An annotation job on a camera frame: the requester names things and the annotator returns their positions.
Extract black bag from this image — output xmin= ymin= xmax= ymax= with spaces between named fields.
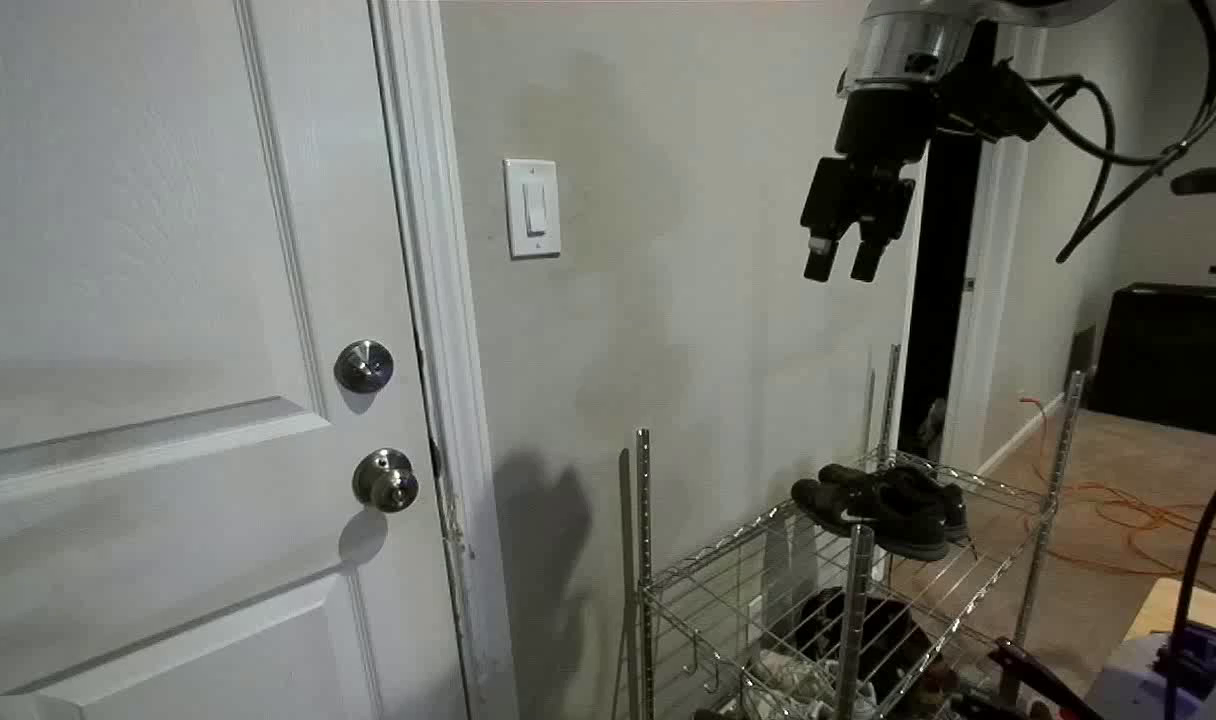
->
xmin=775 ymin=588 xmax=936 ymax=713

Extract orange extension cord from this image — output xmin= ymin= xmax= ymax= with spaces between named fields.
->
xmin=1011 ymin=393 xmax=1216 ymax=581

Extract dark curved cable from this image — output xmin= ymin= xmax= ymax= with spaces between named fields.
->
xmin=1160 ymin=435 xmax=1216 ymax=720

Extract white wall light switch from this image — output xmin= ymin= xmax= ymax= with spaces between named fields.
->
xmin=500 ymin=157 xmax=564 ymax=265

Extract black shoe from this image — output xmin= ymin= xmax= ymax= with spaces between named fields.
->
xmin=815 ymin=460 xmax=973 ymax=544
xmin=786 ymin=477 xmax=957 ymax=564

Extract chrome wire rack shelf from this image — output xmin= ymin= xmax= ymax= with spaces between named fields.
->
xmin=610 ymin=340 xmax=1086 ymax=720

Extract silver deadbolt thumb turn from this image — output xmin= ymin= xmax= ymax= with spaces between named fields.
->
xmin=331 ymin=338 xmax=400 ymax=400

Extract black box cabinet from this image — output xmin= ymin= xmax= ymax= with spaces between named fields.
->
xmin=1082 ymin=281 xmax=1216 ymax=439

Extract white door frame trim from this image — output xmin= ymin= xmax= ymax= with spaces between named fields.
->
xmin=365 ymin=0 xmax=521 ymax=720

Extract white panelled entry door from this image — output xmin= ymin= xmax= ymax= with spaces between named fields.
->
xmin=0 ymin=0 xmax=474 ymax=720

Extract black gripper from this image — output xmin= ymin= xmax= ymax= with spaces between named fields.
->
xmin=798 ymin=82 xmax=936 ymax=285

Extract tan flat board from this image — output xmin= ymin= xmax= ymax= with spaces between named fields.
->
xmin=1123 ymin=577 xmax=1216 ymax=649

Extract red and black tool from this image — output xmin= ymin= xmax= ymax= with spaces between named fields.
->
xmin=984 ymin=635 xmax=1100 ymax=717

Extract white shoe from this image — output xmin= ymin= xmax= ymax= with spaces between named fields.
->
xmin=740 ymin=646 xmax=840 ymax=717

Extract silver round door knob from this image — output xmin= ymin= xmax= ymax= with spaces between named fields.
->
xmin=349 ymin=445 xmax=423 ymax=518

